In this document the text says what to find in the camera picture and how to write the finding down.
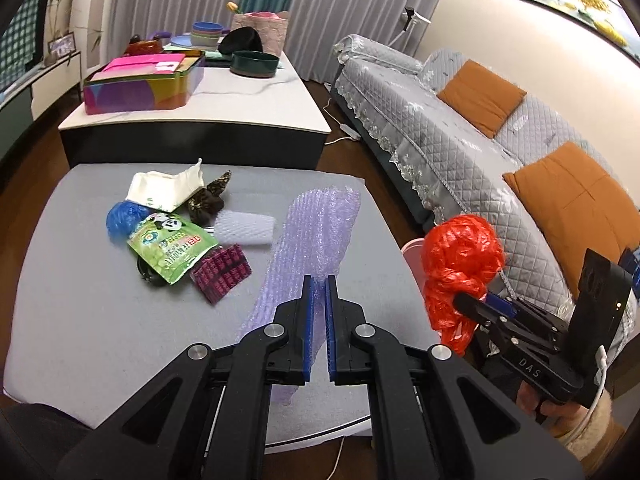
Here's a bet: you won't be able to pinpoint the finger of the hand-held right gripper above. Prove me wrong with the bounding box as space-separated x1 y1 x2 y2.
484 290 519 318
452 291 512 332

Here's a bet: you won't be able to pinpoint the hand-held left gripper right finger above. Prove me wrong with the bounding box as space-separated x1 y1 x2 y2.
325 275 586 480

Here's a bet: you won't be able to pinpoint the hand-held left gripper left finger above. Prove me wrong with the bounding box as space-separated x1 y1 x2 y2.
57 276 321 480

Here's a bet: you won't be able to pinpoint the red plastic bag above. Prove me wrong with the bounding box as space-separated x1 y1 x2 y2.
421 214 506 357

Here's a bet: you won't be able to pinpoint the pink waste bin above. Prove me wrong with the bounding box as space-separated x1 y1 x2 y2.
401 238 432 287

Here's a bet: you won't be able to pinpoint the purple bubble wrap sheet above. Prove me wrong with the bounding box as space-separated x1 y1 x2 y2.
235 186 362 408

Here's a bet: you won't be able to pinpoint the white paper bag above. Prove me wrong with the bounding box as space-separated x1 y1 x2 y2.
125 158 205 212

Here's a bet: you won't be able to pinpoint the person's right forearm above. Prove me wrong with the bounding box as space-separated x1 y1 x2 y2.
554 389 629 462

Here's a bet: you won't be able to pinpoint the person's right hand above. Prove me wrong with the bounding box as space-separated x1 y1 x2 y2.
516 381 594 434

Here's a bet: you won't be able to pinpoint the maroon patterned wrapper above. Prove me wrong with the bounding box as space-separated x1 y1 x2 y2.
191 244 252 304

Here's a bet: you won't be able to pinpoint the white foam net sleeve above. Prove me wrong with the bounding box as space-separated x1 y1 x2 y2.
212 211 276 246

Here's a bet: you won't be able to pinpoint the orange cushion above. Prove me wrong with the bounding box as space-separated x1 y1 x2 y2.
436 59 527 139
502 141 639 301

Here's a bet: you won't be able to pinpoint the green snack packet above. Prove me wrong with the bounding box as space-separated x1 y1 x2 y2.
126 211 220 286

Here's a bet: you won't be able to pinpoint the dark floral cloth pouch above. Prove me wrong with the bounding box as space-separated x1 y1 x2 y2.
187 171 233 224

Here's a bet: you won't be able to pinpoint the grey quilted sofa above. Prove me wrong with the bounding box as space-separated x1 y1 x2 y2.
332 34 640 361

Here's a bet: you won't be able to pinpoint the black plastic scrap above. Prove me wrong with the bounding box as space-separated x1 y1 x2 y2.
136 255 171 287

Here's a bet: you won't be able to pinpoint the crumpled blue plastic bag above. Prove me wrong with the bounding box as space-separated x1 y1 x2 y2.
106 201 151 237

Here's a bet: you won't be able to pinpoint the white topped coffee table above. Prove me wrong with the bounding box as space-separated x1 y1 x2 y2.
57 50 333 171

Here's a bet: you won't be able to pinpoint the dark green bowl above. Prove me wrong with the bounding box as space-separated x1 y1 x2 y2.
230 50 280 79

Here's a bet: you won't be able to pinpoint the colourful tin box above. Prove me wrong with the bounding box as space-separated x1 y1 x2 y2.
82 55 206 116

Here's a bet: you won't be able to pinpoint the white floor lamp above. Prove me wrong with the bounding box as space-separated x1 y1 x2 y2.
390 6 432 49

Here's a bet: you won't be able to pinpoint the black hat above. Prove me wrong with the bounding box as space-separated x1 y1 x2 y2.
218 27 263 56

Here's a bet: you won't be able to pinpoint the pink quilted basket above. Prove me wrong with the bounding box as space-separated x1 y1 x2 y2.
230 10 291 56

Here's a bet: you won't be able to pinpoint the stack of coloured bowls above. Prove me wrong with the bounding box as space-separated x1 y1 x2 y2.
191 21 226 50

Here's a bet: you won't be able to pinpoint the pink paper sheet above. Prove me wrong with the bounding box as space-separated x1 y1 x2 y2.
102 56 183 74

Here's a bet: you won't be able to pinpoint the television cabinet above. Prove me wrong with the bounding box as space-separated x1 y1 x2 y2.
0 50 83 161

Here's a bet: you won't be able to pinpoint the television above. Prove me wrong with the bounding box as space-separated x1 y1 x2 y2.
0 0 56 97

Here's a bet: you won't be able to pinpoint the decorative plant branches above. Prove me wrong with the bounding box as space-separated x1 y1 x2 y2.
42 0 103 67

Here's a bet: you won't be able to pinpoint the white charging cable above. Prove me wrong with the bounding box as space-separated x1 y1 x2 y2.
555 349 609 443

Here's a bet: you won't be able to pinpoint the white floor cable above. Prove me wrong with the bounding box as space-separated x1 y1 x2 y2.
327 437 347 480

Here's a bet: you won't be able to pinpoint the small picture frame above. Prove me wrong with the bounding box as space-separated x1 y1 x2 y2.
48 31 76 57

